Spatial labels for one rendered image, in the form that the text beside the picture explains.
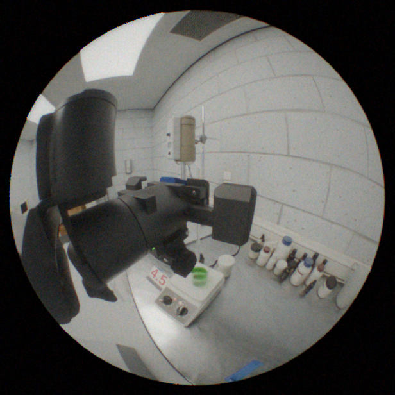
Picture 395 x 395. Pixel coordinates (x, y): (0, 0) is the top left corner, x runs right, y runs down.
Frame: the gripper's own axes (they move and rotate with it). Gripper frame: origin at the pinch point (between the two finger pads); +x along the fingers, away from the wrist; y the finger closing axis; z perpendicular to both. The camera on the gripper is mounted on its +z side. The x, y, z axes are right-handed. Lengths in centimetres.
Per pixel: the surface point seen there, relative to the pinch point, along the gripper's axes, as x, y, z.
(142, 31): 4, -46, -117
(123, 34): -7, -55, -117
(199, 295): -2.4, 2.3, 26.1
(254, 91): 50, 10, -47
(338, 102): 28, 52, -40
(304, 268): 14.8, 34.5, 26.1
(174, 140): 26.7, -24.3, -13.3
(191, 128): 32.9, -19.7, -19.4
